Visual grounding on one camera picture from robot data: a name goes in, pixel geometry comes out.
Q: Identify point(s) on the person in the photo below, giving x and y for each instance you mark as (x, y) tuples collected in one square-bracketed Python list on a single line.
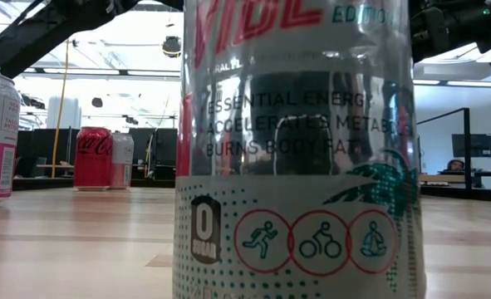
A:
[(455, 165)]

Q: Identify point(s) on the wooden shelf with black frame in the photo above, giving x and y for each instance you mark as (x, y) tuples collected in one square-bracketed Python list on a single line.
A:
[(467, 145)]

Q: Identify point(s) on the black monitor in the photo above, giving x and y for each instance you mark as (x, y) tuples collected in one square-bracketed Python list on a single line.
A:
[(472, 145)]

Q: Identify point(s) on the red Coca-Cola can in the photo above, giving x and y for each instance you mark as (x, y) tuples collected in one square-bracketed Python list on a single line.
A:
[(93, 162)]

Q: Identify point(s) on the black partition panel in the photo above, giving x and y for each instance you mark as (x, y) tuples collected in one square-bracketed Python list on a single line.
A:
[(162, 151), (45, 149)]

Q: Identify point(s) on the white and pink soda can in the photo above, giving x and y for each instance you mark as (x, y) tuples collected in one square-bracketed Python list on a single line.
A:
[(123, 162)]

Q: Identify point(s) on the black aluminium rig frame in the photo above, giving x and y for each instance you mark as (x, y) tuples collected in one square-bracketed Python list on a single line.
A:
[(83, 183)]

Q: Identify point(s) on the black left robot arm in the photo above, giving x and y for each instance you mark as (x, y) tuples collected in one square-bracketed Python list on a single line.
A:
[(62, 29)]

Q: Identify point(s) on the white column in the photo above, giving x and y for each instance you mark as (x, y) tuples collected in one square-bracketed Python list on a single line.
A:
[(63, 113)]

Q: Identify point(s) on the ceiling light strip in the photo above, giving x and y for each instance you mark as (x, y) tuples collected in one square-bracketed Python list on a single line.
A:
[(461, 83), (104, 72)]

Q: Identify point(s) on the wooden desk top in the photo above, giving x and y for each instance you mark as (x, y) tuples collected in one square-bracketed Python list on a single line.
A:
[(56, 166)]

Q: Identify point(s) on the small black ceiling-hung device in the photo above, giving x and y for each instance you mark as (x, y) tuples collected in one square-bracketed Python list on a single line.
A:
[(97, 102)]

